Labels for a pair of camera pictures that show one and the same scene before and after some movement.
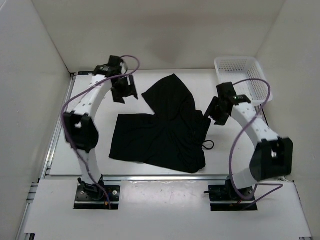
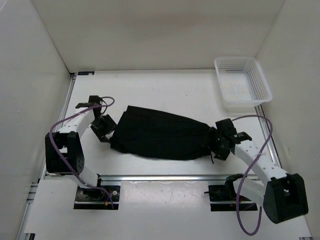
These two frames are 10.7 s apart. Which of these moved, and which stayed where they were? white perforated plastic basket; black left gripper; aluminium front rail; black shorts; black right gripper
Moved: black right gripper; black left gripper; black shorts
Stayed: aluminium front rail; white perforated plastic basket
